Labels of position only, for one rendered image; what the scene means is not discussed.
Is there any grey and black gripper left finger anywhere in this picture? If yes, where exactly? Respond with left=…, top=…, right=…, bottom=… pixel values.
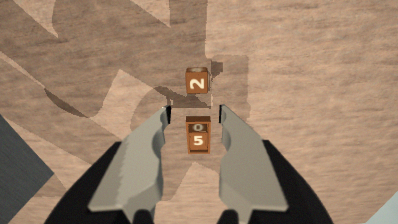
left=44, top=105, right=171, bottom=224

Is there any brown number cube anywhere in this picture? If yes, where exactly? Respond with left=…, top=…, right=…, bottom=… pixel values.
left=185, top=67, right=208, bottom=94
left=189, top=124, right=208, bottom=147

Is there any brown rectangular tray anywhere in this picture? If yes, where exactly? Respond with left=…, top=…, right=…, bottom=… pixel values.
left=186, top=116, right=211, bottom=154

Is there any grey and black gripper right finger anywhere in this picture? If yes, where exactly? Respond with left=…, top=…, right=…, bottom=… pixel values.
left=219, top=104, right=334, bottom=224

